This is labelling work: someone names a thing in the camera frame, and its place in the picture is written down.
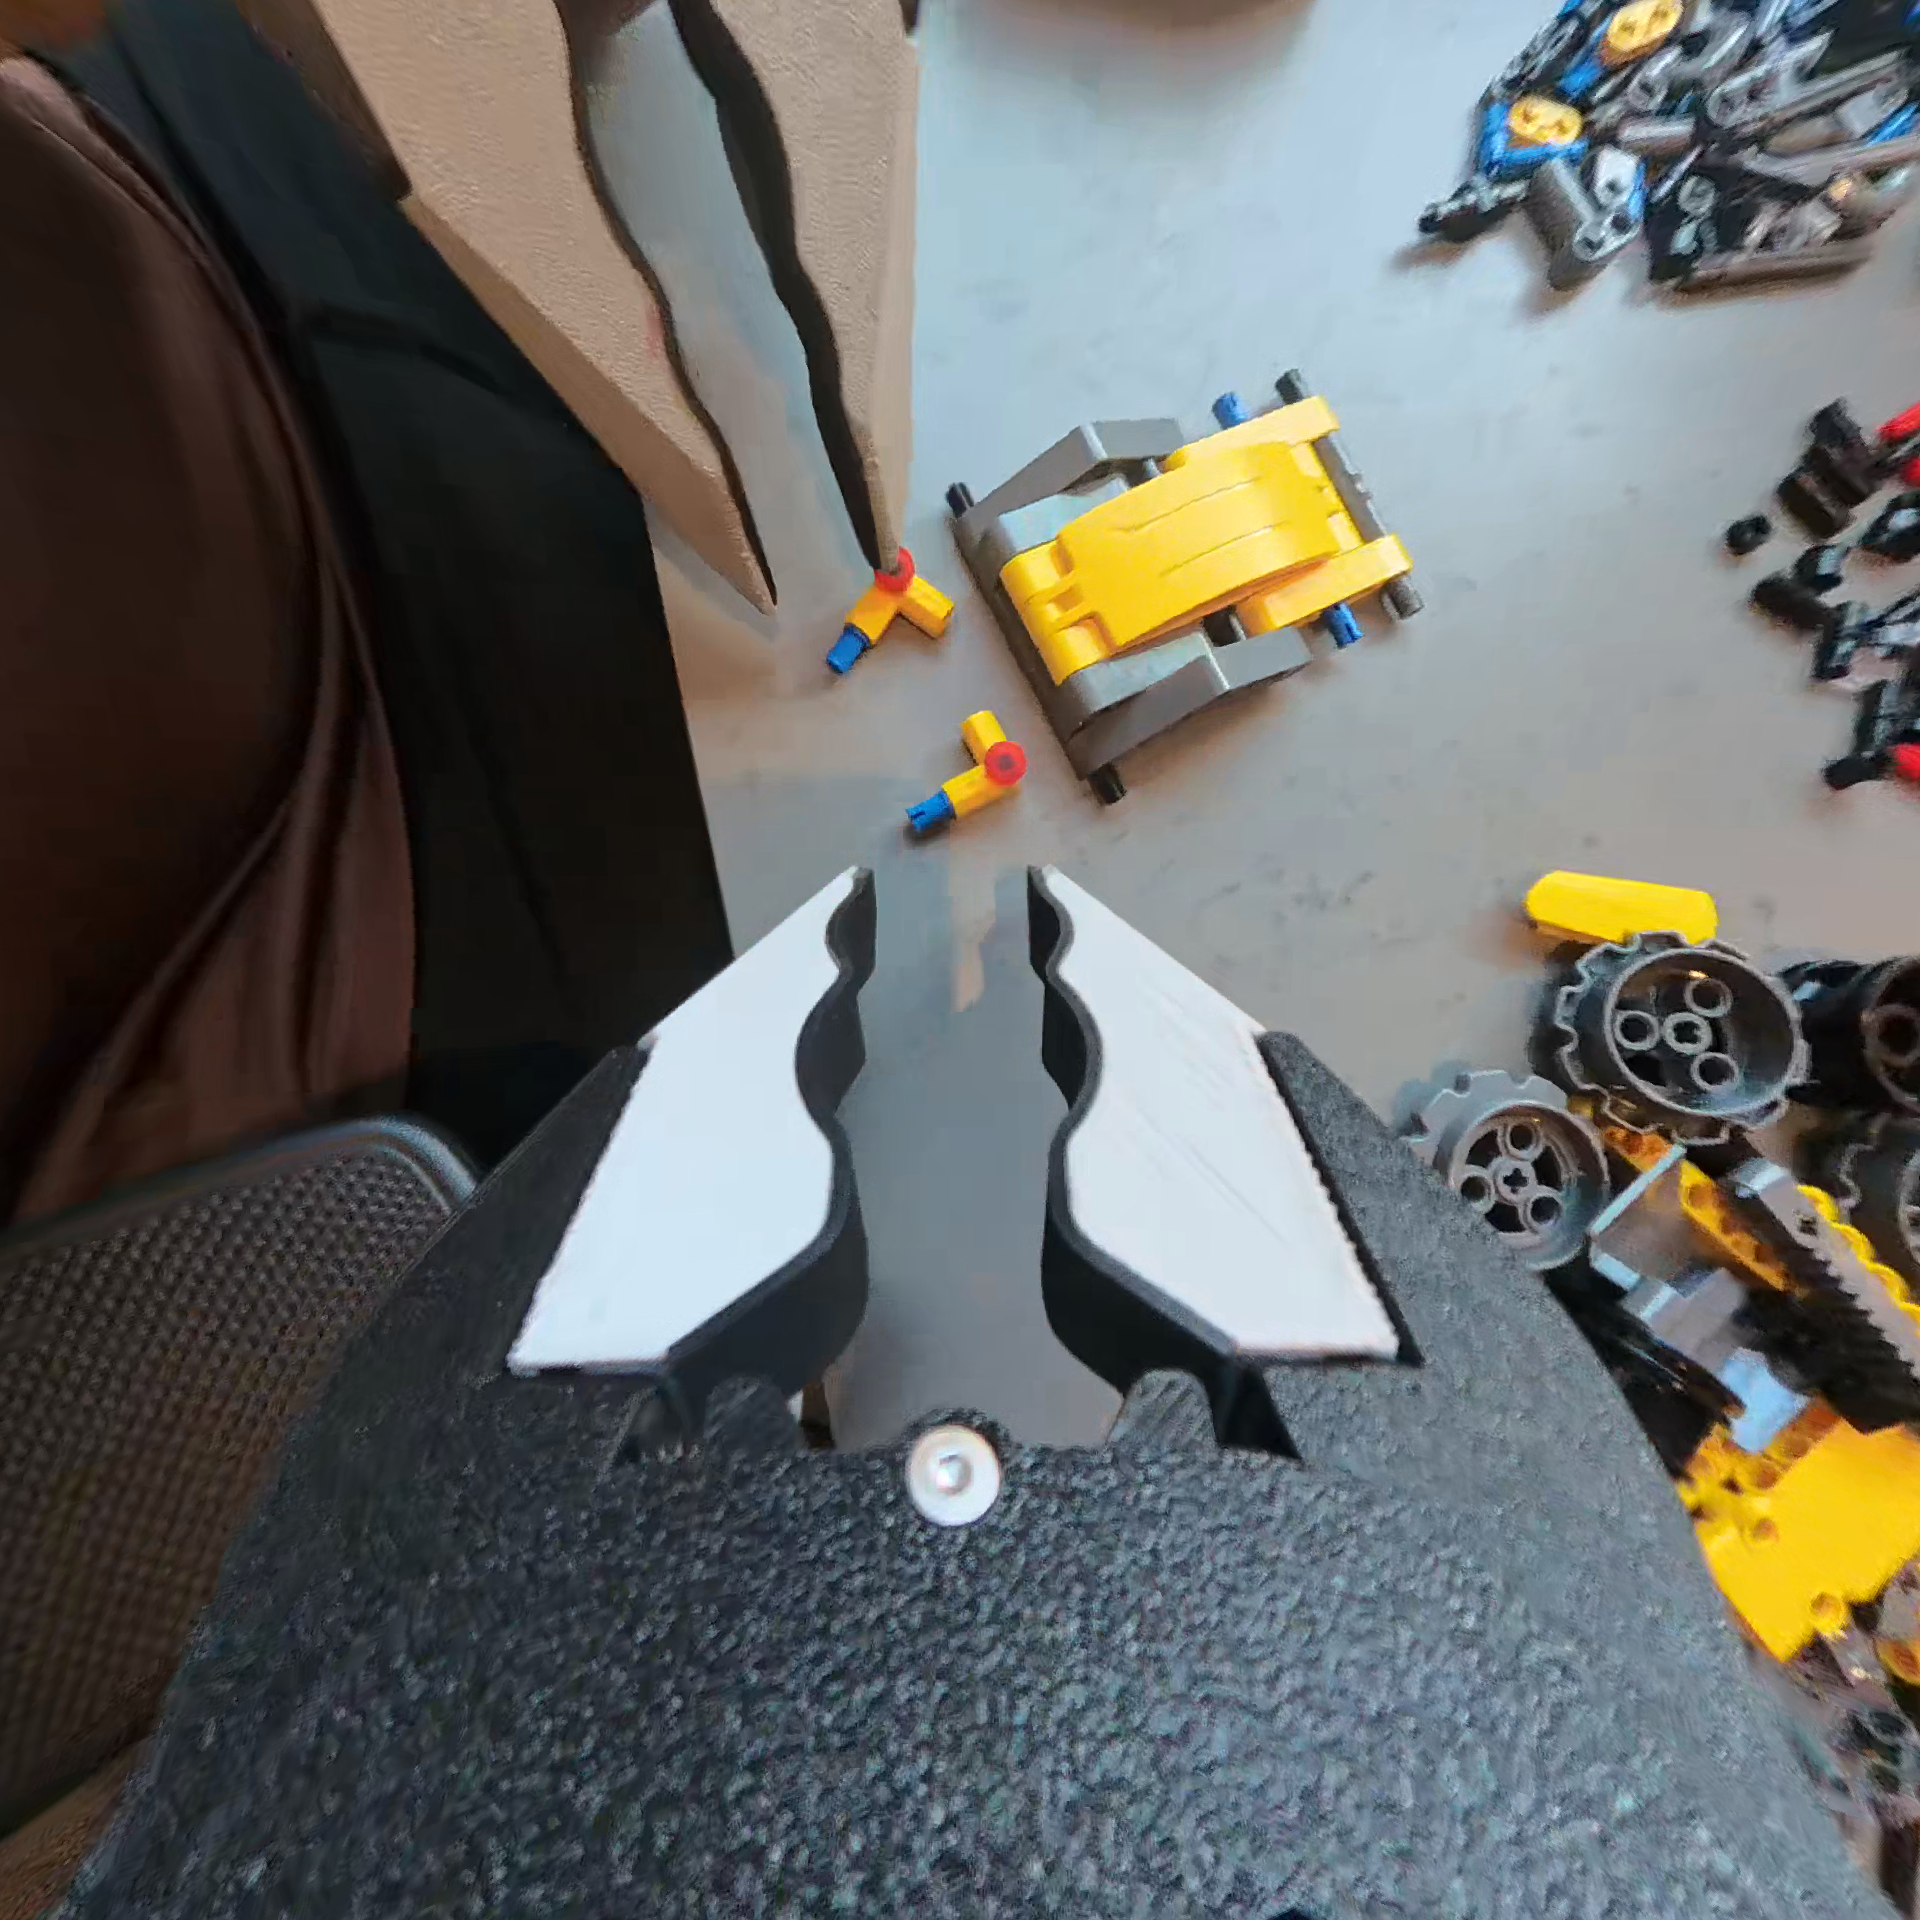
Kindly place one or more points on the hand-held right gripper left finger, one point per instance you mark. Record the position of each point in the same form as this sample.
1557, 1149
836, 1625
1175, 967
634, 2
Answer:
690, 1201

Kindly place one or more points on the pile of black red pins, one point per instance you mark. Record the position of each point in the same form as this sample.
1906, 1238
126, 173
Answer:
1845, 573

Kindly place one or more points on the large grey wheel hub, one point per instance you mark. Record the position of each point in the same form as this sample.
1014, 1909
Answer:
1677, 1042
1885, 1201

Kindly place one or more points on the yellow grey brick chassis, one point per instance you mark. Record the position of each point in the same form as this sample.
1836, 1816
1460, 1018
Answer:
1772, 1441

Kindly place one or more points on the yellow curved panel piece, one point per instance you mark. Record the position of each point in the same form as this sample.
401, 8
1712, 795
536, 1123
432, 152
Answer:
1621, 907

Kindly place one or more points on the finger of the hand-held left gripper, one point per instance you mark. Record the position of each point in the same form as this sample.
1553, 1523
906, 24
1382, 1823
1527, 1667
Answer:
841, 152
510, 211

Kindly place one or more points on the grey desk with wooden edge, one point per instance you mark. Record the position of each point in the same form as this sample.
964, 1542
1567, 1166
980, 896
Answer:
1351, 751

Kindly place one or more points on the yellow and grey brick assembly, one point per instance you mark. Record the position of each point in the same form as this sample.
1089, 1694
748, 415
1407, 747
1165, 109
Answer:
1201, 539

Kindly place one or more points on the yellow connector with blue pin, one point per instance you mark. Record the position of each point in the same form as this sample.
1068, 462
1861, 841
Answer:
967, 786

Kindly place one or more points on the small grey wheel hub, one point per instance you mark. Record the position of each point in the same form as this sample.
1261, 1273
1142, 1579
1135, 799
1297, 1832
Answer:
1510, 1163

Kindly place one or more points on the pile of blue grey connectors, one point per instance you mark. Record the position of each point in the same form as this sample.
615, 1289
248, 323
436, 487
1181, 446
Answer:
1681, 136

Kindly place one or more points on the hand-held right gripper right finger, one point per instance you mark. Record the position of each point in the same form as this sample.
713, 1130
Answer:
1216, 1201

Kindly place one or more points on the black mesh chair seat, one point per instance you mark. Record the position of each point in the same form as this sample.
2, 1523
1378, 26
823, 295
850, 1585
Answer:
212, 1382

